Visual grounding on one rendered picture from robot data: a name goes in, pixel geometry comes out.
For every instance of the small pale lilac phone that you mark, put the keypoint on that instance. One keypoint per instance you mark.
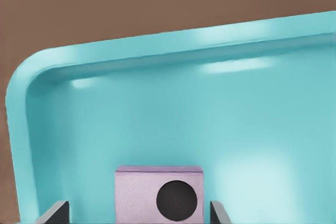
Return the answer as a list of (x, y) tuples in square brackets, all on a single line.
[(134, 195)]

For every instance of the pale blue-green tray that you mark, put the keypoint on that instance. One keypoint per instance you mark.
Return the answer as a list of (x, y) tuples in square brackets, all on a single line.
[(168, 119)]

